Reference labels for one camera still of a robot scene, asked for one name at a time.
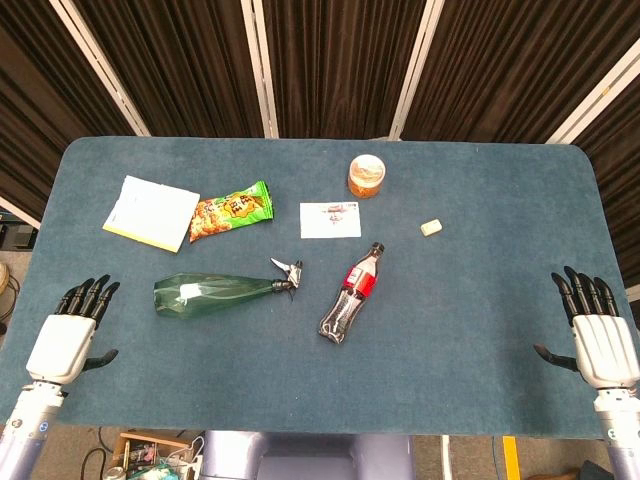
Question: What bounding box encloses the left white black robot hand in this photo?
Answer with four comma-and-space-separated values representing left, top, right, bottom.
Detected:
24, 273, 121, 387

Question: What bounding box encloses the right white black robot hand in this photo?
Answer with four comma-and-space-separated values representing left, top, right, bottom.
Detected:
533, 265, 640, 390

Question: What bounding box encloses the green orange snack bag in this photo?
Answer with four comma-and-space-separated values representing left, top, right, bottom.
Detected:
188, 179, 275, 245

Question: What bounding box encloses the yellow floor strip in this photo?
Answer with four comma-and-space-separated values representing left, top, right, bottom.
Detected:
502, 435, 517, 480

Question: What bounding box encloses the cardboard box with clutter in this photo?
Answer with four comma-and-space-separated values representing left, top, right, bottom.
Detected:
110, 432, 202, 480

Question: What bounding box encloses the jar of orange rubber bands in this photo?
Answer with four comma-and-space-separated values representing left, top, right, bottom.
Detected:
347, 153, 389, 200

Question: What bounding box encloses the cola bottle red label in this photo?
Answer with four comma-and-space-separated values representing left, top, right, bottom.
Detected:
317, 242, 386, 346

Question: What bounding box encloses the green spray bottle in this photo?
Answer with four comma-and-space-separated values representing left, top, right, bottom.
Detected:
152, 257, 304, 319

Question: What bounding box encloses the dark brown pleated curtain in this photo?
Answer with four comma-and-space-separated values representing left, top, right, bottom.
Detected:
74, 0, 266, 139
404, 0, 640, 144
564, 64, 640, 289
262, 0, 431, 141
0, 0, 139, 226

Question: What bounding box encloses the white partition post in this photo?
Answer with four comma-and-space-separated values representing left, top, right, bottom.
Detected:
545, 38, 640, 145
48, 0, 152, 137
0, 196, 42, 230
388, 0, 446, 142
239, 0, 280, 139

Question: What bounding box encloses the blue carpet table cover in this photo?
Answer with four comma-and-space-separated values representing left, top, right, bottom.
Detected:
0, 137, 640, 441

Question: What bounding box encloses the white yellow notepad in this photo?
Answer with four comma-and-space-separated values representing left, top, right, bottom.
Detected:
102, 174, 201, 255

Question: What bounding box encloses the white printed card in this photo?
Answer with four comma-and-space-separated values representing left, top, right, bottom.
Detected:
299, 201, 362, 240

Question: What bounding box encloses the lavender robot torso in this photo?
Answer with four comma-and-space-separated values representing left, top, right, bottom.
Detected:
199, 430, 416, 480

